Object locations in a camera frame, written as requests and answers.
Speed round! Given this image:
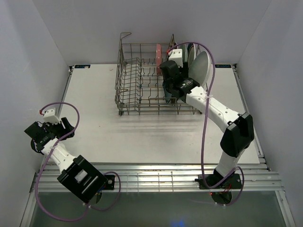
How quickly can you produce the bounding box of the cream floral square plate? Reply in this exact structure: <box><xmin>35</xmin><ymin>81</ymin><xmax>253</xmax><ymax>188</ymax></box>
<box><xmin>169</xmin><ymin>34</ymin><xmax>176</xmax><ymax>49</ymax></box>

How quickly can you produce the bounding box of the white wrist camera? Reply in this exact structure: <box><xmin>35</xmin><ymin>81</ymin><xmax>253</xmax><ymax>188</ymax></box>
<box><xmin>168</xmin><ymin>49</ymin><xmax>183</xmax><ymax>68</ymax></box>
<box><xmin>40</xmin><ymin>108</ymin><xmax>60</xmax><ymax>124</ymax></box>

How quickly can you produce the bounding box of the black xdof logo sticker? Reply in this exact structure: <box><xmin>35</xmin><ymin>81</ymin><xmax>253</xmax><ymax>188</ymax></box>
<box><xmin>215</xmin><ymin>64</ymin><xmax>232</xmax><ymax>69</ymax></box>

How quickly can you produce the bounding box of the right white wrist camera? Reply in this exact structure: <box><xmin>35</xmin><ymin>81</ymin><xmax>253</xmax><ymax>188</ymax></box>
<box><xmin>168</xmin><ymin>49</ymin><xmax>183</xmax><ymax>68</ymax></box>

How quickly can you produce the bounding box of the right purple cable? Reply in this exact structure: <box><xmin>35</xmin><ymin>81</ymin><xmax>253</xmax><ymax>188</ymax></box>
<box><xmin>167</xmin><ymin>42</ymin><xmax>244</xmax><ymax>206</ymax></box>

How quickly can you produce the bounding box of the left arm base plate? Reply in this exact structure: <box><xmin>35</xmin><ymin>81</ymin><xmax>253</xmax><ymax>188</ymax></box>
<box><xmin>103</xmin><ymin>175</ymin><xmax>115</xmax><ymax>190</ymax></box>

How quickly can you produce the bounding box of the dark teal plate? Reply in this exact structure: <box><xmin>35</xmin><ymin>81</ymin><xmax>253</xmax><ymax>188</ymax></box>
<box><xmin>163</xmin><ymin>86</ymin><xmax>175</xmax><ymax>104</ymax></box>

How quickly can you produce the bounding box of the green red rimmed white plate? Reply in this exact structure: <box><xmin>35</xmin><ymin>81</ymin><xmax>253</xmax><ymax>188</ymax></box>
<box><xmin>187</xmin><ymin>43</ymin><xmax>196</xmax><ymax>63</ymax></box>

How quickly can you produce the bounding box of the grey wire dish rack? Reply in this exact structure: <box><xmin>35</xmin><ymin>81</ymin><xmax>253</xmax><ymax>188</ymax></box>
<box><xmin>115</xmin><ymin>33</ymin><xmax>213</xmax><ymax>115</ymax></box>

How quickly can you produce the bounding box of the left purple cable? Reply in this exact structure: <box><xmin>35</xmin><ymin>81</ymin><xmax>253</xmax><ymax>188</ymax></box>
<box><xmin>34</xmin><ymin>102</ymin><xmax>121</xmax><ymax>222</ymax></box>

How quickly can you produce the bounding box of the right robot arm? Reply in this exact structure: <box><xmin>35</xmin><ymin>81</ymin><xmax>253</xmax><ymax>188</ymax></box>
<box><xmin>160</xmin><ymin>60</ymin><xmax>255</xmax><ymax>189</ymax></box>

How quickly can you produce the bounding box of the purple cable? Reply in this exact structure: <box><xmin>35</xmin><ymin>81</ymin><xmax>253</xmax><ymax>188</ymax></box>
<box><xmin>34</xmin><ymin>102</ymin><xmax>121</xmax><ymax>222</ymax></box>
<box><xmin>167</xmin><ymin>42</ymin><xmax>244</xmax><ymax>206</ymax></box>

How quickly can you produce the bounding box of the pink dotted scalloped plate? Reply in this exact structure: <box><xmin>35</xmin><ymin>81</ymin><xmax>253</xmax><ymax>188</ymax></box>
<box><xmin>156</xmin><ymin>44</ymin><xmax>162</xmax><ymax>76</ymax></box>

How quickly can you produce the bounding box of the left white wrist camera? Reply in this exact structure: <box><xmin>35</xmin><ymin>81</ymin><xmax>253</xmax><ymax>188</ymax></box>
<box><xmin>40</xmin><ymin>108</ymin><xmax>60</xmax><ymax>124</ymax></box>

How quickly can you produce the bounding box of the white oval plate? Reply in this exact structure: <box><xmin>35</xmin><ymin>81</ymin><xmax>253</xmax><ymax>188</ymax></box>
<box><xmin>188</xmin><ymin>51</ymin><xmax>212</xmax><ymax>87</ymax></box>

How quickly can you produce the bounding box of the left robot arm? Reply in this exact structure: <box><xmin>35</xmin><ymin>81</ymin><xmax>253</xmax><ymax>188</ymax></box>
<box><xmin>24</xmin><ymin>117</ymin><xmax>108</xmax><ymax>203</ymax></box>

